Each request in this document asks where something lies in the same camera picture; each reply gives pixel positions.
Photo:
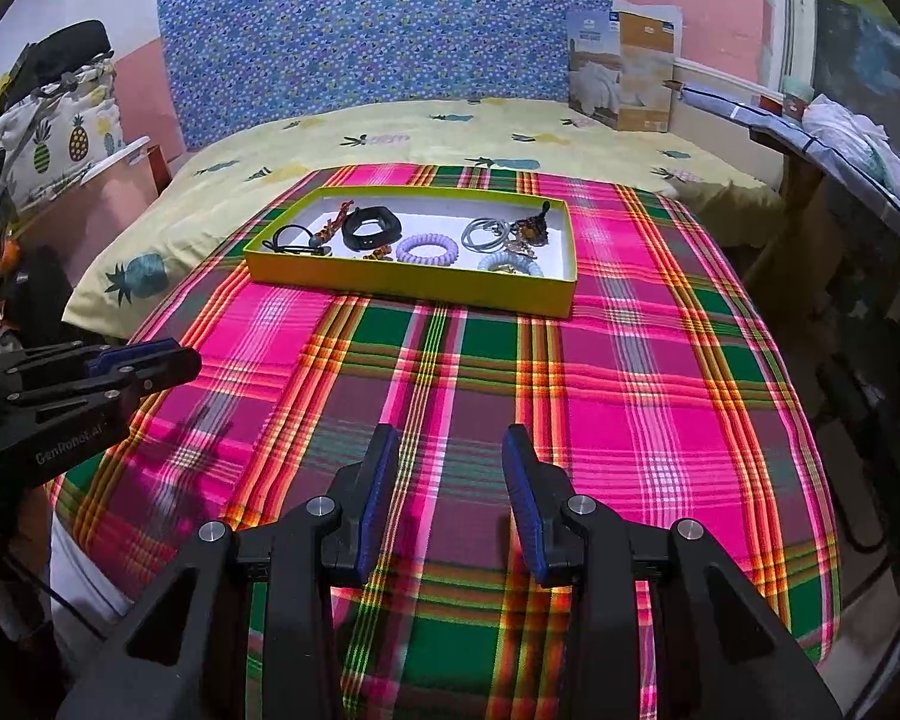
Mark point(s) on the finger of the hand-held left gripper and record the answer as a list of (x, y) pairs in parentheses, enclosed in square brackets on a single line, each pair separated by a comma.
[(172, 373), (131, 356)]

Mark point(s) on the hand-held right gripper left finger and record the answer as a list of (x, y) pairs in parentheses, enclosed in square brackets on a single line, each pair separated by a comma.
[(379, 502)]

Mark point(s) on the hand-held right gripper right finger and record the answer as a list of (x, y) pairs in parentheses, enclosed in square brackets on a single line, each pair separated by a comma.
[(523, 510)]

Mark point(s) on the yellow-green cardboard box tray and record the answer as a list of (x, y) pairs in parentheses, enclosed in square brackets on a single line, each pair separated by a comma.
[(435, 277)]

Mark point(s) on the black hair band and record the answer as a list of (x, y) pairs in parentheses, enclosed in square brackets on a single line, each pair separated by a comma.
[(375, 236)]

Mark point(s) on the pink plaid blanket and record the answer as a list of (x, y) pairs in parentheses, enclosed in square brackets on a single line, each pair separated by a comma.
[(607, 405)]

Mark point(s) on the pink storage box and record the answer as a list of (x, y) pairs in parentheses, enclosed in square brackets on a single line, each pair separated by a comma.
[(112, 202)]

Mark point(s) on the pineapple print pillow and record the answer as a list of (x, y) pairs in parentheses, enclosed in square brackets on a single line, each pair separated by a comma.
[(67, 142)]

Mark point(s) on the red-gold hair clip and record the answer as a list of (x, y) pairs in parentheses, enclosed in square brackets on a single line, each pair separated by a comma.
[(343, 216)]

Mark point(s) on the brown hair claw clip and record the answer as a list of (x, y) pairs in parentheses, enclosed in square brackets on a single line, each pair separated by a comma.
[(531, 225)]

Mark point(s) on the black bag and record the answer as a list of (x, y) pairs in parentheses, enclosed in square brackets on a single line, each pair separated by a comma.
[(64, 60)]

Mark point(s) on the yellow pineapple print bedsheet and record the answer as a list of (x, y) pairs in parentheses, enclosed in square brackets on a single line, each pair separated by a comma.
[(435, 131)]

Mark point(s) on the blue floral headboard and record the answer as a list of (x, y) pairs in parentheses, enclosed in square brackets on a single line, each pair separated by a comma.
[(382, 37)]

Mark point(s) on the wooden table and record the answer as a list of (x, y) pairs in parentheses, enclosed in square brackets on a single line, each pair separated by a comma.
[(802, 187)]

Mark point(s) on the bedding set package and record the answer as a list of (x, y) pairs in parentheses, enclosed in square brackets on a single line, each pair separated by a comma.
[(622, 75)]

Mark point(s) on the blue grey striped cloth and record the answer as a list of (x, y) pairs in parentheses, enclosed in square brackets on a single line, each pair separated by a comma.
[(727, 105)]

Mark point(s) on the white plastic bag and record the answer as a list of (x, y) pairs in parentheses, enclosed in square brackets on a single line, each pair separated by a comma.
[(855, 139)]

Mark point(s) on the white window frame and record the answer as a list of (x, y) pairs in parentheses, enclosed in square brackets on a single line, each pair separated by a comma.
[(791, 7)]

